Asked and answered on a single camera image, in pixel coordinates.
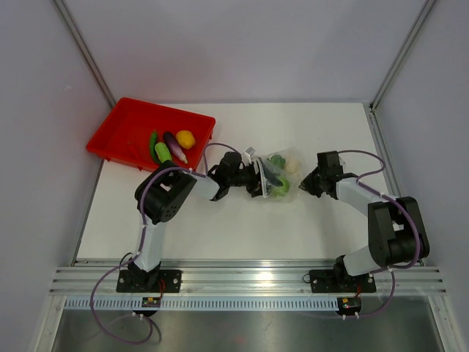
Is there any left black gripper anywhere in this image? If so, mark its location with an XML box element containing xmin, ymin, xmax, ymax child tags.
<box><xmin>227</xmin><ymin>158</ymin><xmax>281</xmax><ymax>197</ymax></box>

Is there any light green fake guava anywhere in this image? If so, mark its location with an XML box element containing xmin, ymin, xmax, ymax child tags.
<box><xmin>274</xmin><ymin>176</ymin><xmax>290</xmax><ymax>197</ymax></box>

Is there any clear zip top bag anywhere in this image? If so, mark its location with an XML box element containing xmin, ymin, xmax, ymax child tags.
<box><xmin>244</xmin><ymin>147</ymin><xmax>305</xmax><ymax>202</ymax></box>

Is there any dark green fake pepper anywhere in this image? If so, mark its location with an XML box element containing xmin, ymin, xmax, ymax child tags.
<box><xmin>268</xmin><ymin>154</ymin><xmax>286</xmax><ymax>169</ymax></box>

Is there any yellow fake lemon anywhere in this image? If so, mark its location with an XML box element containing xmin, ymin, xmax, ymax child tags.
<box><xmin>176</xmin><ymin>130</ymin><xmax>196</xmax><ymax>150</ymax></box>

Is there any light green fake lime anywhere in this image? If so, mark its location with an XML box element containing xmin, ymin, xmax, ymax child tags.
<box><xmin>154</xmin><ymin>142</ymin><xmax>172</xmax><ymax>164</ymax></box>

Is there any purple fake eggplant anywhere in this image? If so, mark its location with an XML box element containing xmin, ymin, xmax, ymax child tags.
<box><xmin>163</xmin><ymin>131</ymin><xmax>188</xmax><ymax>164</ymax></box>

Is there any dark green fake cucumber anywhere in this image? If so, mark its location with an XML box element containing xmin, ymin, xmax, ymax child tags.
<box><xmin>149</xmin><ymin>130</ymin><xmax>161</xmax><ymax>165</ymax></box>

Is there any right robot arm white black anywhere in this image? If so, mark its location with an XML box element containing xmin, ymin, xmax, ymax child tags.
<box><xmin>300</xmin><ymin>151</ymin><xmax>430</xmax><ymax>294</ymax></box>

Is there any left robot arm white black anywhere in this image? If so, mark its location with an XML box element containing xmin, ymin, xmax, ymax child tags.
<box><xmin>117</xmin><ymin>152</ymin><xmax>289</xmax><ymax>293</ymax></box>

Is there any red plastic tray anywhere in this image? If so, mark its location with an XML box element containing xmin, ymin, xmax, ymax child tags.
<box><xmin>86</xmin><ymin>98</ymin><xmax>215</xmax><ymax>172</ymax></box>

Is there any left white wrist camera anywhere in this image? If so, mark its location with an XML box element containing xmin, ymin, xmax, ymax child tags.
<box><xmin>244</xmin><ymin>147</ymin><xmax>256</xmax><ymax>164</ymax></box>

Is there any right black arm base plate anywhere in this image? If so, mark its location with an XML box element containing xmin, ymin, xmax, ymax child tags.
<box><xmin>307</xmin><ymin>269</ymin><xmax>377</xmax><ymax>293</ymax></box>

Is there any white slotted cable duct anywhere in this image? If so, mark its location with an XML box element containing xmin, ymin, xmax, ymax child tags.
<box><xmin>64</xmin><ymin>296</ymin><xmax>339</xmax><ymax>312</ymax></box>

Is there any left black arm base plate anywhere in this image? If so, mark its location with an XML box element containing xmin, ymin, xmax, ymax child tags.
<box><xmin>116</xmin><ymin>269</ymin><xmax>182</xmax><ymax>293</ymax></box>

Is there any right aluminium corner post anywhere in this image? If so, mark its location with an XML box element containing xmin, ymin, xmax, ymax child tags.
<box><xmin>369</xmin><ymin>0</ymin><xmax>438</xmax><ymax>113</ymax></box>

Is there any aluminium corner post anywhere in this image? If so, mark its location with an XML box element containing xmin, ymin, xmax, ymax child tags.
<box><xmin>51</xmin><ymin>0</ymin><xmax>117</xmax><ymax>109</ymax></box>
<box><xmin>369</xmin><ymin>0</ymin><xmax>438</xmax><ymax>113</ymax></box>

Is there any aluminium mounting rail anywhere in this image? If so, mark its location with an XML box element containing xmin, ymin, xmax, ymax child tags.
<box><xmin>49</xmin><ymin>260</ymin><xmax>447</xmax><ymax>296</ymax></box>

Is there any left aluminium corner post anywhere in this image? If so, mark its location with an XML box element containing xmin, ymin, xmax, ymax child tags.
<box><xmin>51</xmin><ymin>0</ymin><xmax>117</xmax><ymax>109</ymax></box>

